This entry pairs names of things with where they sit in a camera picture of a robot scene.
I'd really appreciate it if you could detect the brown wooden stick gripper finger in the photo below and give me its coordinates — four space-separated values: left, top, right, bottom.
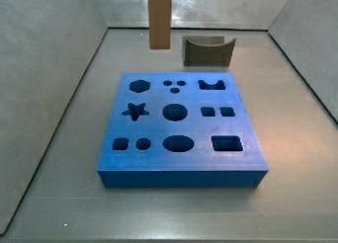
148 0 171 49

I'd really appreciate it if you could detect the dark grey arch object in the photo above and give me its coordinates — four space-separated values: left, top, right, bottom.
182 36 236 67

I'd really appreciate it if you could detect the blue shape sorter block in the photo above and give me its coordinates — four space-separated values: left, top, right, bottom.
97 72 270 188

